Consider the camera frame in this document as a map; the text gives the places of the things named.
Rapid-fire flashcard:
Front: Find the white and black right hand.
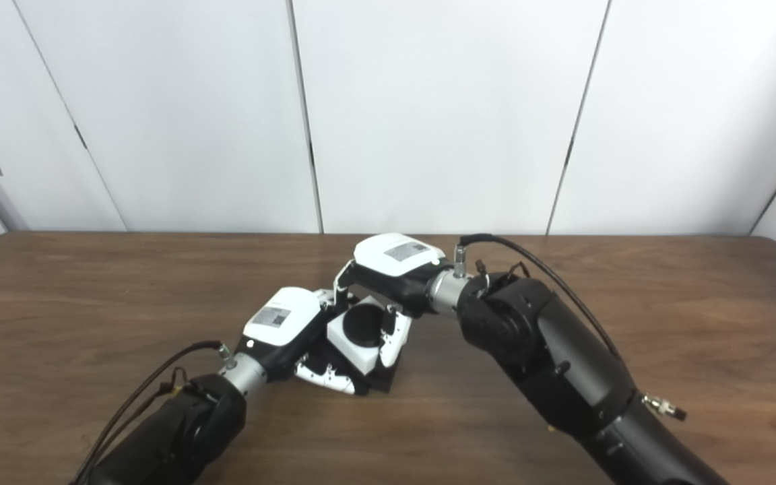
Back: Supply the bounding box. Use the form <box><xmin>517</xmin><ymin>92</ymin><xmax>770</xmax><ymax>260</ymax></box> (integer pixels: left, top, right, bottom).
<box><xmin>333</xmin><ymin>233</ymin><xmax>448</xmax><ymax>368</ymax></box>

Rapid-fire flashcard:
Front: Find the white and black left hand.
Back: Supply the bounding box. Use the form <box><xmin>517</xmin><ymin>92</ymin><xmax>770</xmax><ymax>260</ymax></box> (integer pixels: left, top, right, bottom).
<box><xmin>236</xmin><ymin>287</ymin><xmax>356</xmax><ymax>395</ymax></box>

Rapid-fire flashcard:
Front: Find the black peg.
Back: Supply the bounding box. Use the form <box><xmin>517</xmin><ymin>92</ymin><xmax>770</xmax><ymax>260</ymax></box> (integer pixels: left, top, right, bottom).
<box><xmin>307</xmin><ymin>303</ymin><xmax>402</xmax><ymax>395</ymax></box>

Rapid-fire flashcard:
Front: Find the white square piece with hole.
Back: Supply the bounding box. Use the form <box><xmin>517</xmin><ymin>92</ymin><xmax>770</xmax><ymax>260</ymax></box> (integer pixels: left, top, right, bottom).
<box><xmin>326</xmin><ymin>303</ymin><xmax>389</xmax><ymax>375</ymax></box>

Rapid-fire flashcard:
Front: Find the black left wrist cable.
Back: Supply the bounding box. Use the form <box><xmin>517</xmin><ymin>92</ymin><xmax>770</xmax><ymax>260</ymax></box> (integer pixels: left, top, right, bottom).
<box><xmin>71</xmin><ymin>340</ymin><xmax>232</xmax><ymax>485</ymax></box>

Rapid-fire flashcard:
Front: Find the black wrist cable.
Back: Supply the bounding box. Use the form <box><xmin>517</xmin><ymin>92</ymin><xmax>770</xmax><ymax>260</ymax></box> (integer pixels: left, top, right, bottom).
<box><xmin>459</xmin><ymin>233</ymin><xmax>624</xmax><ymax>364</ymax></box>
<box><xmin>71</xmin><ymin>340</ymin><xmax>232</xmax><ymax>485</ymax></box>

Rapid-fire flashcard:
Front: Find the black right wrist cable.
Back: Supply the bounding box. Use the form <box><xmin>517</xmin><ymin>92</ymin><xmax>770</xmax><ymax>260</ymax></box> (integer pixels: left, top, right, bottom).
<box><xmin>459</xmin><ymin>233</ymin><xmax>624</xmax><ymax>364</ymax></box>

